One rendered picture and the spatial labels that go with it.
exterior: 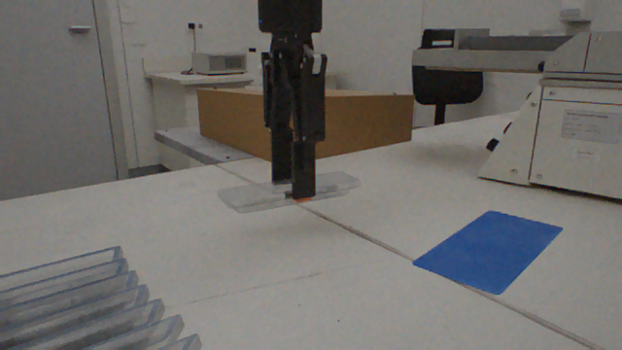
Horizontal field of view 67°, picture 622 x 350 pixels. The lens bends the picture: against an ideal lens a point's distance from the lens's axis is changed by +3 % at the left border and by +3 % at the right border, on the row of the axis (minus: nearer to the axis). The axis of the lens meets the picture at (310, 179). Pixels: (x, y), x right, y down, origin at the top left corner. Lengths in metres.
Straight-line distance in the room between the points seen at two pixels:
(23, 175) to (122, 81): 0.84
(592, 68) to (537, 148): 0.14
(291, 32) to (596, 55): 0.47
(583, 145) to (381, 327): 0.50
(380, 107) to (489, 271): 0.60
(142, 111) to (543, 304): 3.16
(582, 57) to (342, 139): 0.46
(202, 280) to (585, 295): 0.39
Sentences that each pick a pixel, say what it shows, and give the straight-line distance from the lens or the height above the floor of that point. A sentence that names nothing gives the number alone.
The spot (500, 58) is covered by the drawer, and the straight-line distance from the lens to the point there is 0.92.
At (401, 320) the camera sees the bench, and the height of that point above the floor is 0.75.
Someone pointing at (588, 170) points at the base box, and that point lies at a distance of 0.84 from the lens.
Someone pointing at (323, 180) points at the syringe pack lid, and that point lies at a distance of 0.62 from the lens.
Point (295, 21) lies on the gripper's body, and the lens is 0.54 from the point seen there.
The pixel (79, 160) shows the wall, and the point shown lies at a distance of 3.40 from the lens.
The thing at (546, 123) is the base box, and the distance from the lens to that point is 0.84.
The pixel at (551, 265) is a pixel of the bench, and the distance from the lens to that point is 0.60.
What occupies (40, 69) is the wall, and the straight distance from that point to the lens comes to 3.29.
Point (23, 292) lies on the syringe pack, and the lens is 0.44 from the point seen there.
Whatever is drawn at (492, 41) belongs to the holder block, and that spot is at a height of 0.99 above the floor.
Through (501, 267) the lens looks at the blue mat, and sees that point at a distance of 0.57.
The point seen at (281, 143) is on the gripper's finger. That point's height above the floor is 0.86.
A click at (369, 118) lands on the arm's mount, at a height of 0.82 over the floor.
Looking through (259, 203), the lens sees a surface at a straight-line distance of 0.56.
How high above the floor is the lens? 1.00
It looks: 17 degrees down
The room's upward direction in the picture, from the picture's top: straight up
